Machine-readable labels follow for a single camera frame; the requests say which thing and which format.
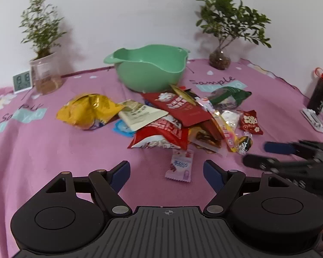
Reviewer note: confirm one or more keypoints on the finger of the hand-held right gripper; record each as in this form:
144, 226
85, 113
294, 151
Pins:
258, 161
278, 148

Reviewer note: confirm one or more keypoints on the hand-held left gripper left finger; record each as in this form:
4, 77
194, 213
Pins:
121, 172

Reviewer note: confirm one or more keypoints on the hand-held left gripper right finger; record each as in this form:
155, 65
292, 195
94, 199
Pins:
211, 174

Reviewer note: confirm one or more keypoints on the red and white snack packet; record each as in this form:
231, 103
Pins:
156, 137

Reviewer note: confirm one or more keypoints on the cream snack packet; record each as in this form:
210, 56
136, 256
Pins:
140, 115

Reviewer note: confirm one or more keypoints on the green plastic bowl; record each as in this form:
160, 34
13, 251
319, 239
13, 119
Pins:
150, 75

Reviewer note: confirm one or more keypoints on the clear packet of brown snacks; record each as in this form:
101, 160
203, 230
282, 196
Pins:
204, 139

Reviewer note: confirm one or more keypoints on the dark wrapped candy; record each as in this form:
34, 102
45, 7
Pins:
245, 143

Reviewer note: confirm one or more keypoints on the small pink white packet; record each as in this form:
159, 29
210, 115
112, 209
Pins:
179, 166

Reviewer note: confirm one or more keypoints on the small red packet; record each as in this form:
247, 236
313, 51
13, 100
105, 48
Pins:
250, 122

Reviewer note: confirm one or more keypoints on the yellow pink stick packet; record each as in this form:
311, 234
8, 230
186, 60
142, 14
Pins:
227, 134

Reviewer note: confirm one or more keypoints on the small light blue packet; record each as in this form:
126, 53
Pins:
121, 127

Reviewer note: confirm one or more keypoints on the white power strip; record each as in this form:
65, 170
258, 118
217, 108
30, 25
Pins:
313, 119

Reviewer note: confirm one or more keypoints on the clear packet with white filling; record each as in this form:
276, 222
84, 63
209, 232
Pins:
229, 118

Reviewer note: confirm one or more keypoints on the pink printed tablecloth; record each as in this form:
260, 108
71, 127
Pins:
70, 145

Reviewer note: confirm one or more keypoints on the green snack bag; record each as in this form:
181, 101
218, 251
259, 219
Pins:
238, 95

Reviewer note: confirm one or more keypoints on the dark bottle with red cap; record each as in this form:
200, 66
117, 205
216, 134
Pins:
319, 94

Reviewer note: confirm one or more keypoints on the yellow chip bag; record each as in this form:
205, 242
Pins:
88, 110

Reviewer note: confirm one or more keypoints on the large dark red packet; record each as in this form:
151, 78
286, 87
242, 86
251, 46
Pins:
183, 107

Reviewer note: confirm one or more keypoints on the leafy plant in glass vase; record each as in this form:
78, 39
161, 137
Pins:
219, 59

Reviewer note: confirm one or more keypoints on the feathery plant in clear cup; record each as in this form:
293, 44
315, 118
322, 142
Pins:
45, 78

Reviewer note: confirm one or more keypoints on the small white digital clock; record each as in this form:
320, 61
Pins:
22, 82

